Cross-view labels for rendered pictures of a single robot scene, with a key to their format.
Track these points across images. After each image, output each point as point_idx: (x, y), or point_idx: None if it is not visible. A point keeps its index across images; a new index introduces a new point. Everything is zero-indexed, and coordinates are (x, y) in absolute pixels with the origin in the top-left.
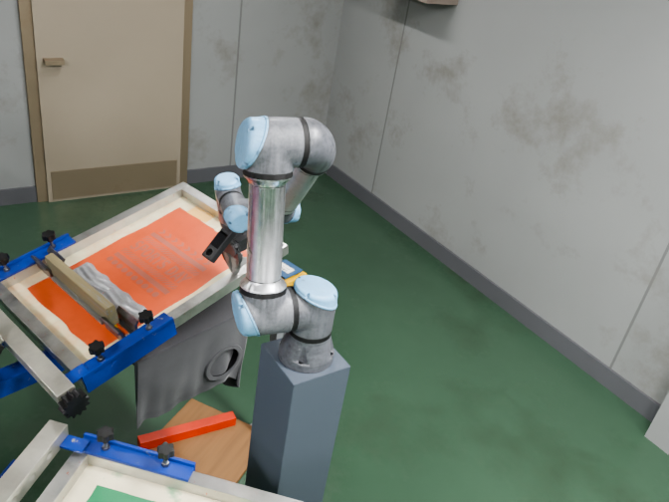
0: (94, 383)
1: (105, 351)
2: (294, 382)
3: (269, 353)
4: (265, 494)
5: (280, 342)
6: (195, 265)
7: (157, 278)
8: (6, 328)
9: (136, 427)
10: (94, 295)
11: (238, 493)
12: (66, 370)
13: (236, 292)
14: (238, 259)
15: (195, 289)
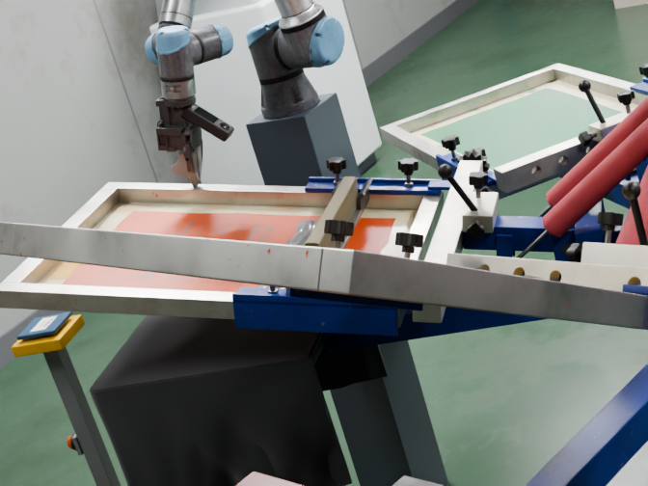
0: None
1: (395, 189)
2: (334, 93)
3: (311, 110)
4: (418, 145)
5: (297, 102)
6: (189, 229)
7: (238, 238)
8: (452, 216)
9: (387, 374)
10: (344, 189)
11: (433, 147)
12: (438, 217)
13: (322, 20)
14: (202, 140)
15: (233, 214)
